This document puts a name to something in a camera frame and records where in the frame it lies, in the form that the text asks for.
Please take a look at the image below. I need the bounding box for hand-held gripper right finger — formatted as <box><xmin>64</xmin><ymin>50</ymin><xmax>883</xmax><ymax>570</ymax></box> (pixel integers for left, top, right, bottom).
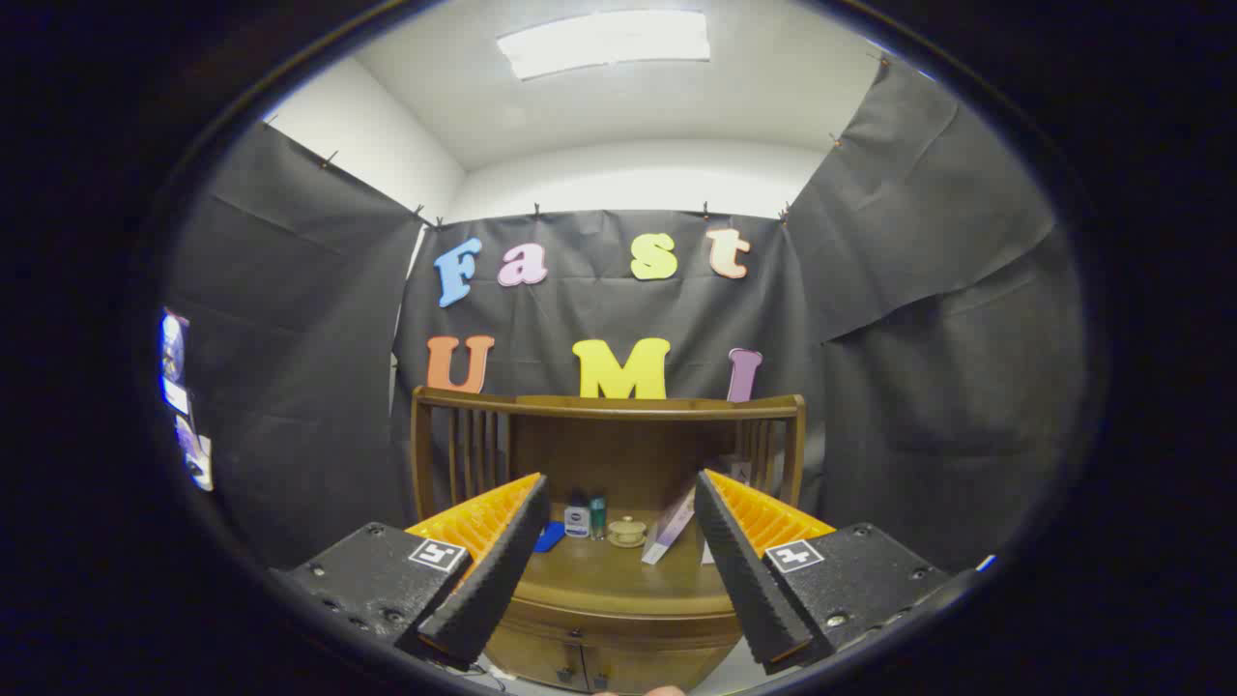
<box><xmin>692</xmin><ymin>469</ymin><xmax>967</xmax><ymax>678</ymax></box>

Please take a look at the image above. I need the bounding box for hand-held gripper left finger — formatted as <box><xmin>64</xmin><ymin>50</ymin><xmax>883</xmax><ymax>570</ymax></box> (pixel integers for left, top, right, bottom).
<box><xmin>271</xmin><ymin>472</ymin><xmax>552</xmax><ymax>670</ymax></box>

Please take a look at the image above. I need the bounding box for wooden cabinet door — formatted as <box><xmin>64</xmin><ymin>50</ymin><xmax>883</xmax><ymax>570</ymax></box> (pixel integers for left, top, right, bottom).
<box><xmin>585</xmin><ymin>646</ymin><xmax>737</xmax><ymax>695</ymax></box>
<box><xmin>486</xmin><ymin>628</ymin><xmax>589</xmax><ymax>691</ymax></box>

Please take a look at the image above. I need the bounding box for wooden countertop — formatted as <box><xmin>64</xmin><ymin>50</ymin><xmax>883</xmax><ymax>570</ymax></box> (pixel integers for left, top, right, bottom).
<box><xmin>517</xmin><ymin>527</ymin><xmax>740</xmax><ymax>620</ymax></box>

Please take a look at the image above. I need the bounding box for wooden cabinet with slatted shelf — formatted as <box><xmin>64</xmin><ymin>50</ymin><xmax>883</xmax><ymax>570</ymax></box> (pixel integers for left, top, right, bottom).
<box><xmin>411</xmin><ymin>385</ymin><xmax>808</xmax><ymax>695</ymax></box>

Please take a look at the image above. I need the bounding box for purple and white book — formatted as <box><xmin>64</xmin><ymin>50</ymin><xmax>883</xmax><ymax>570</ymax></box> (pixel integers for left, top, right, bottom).
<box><xmin>642</xmin><ymin>488</ymin><xmax>697</xmax><ymax>566</ymax></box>

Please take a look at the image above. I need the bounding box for ceiling light panel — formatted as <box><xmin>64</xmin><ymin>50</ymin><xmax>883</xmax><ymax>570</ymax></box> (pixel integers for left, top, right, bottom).
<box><xmin>496</xmin><ymin>10</ymin><xmax>712</xmax><ymax>81</ymax></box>

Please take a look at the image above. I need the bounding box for wall poster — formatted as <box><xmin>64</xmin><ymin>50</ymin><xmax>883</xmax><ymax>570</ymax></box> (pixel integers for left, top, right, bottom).
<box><xmin>159</xmin><ymin>307</ymin><xmax>216</xmax><ymax>492</ymax></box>

